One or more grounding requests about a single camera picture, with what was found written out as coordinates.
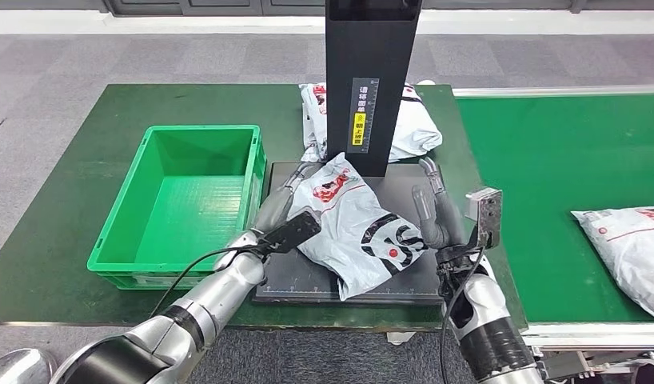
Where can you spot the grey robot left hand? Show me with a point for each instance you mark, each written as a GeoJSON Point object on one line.
{"type": "Point", "coordinates": [276, 204]}

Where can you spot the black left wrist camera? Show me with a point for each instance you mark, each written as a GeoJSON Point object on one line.
{"type": "Point", "coordinates": [295, 230]}

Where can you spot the white parcel bag red print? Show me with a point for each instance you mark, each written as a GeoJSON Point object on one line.
{"type": "Point", "coordinates": [314, 116]}

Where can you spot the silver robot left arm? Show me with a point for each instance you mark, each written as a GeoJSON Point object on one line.
{"type": "Point", "coordinates": [216, 297]}

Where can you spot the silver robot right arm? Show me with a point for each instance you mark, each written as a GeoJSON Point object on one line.
{"type": "Point", "coordinates": [480, 307]}

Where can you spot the small crumpled white parcel bag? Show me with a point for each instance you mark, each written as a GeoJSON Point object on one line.
{"type": "Point", "coordinates": [312, 154]}

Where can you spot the black inbound scanner machine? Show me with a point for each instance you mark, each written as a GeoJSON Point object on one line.
{"type": "Point", "coordinates": [369, 53]}

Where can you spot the white table foot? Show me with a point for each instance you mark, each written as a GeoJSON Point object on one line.
{"type": "Point", "coordinates": [401, 337]}

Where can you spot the green conveyor belt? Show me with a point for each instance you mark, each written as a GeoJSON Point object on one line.
{"type": "Point", "coordinates": [544, 185]}

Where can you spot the green plastic crate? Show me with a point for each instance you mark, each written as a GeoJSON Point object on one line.
{"type": "Point", "coordinates": [189, 212]}

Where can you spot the shiny silver dome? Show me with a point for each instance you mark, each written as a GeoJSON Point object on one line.
{"type": "Point", "coordinates": [20, 368]}

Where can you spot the small white object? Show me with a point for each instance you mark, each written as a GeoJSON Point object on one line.
{"type": "Point", "coordinates": [425, 82]}

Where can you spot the white parcel bag black stripes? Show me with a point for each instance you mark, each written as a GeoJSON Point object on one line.
{"type": "Point", "coordinates": [417, 132]}

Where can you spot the grey ruler label yellow sticker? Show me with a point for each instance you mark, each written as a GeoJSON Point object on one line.
{"type": "Point", "coordinates": [365, 95]}

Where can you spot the white printed parcel bag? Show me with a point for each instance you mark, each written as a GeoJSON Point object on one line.
{"type": "Point", "coordinates": [353, 228]}
{"type": "Point", "coordinates": [629, 254]}

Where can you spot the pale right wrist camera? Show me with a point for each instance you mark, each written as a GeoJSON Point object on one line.
{"type": "Point", "coordinates": [488, 217]}

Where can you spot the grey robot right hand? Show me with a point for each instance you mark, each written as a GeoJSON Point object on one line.
{"type": "Point", "coordinates": [449, 222]}

